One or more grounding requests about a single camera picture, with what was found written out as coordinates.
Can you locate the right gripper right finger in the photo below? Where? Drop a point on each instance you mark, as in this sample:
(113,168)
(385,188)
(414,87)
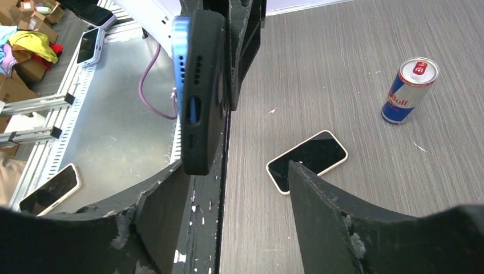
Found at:
(341,233)

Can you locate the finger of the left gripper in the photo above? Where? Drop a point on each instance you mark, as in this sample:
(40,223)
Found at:
(245,19)

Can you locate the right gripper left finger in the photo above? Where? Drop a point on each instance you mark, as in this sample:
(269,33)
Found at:
(133,231)

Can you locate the black phone case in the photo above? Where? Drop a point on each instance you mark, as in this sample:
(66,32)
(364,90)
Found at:
(204,106)

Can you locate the blue phone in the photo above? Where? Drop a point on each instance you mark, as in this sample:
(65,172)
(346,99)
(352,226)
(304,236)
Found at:
(179,39)

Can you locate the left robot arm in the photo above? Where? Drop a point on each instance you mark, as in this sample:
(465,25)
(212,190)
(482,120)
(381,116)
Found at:
(156,16)

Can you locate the phone in cream case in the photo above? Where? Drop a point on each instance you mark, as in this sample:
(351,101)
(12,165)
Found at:
(320,153)

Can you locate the phone on metal sheet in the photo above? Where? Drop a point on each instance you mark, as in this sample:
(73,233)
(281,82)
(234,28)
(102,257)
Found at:
(52,193)

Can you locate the phone in lilac case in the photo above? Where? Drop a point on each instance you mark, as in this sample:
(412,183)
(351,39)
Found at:
(97,16)

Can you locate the phone in white case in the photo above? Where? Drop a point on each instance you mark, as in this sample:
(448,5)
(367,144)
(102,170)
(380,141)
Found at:
(90,47)

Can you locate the Red Bull can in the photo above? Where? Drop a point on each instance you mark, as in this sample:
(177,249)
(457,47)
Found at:
(412,82)

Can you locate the pile of clothes and boxes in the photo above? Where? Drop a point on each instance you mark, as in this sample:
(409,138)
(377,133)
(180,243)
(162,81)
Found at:
(28,45)

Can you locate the aluminium frame rail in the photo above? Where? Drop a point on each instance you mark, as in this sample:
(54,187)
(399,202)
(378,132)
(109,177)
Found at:
(47,123)

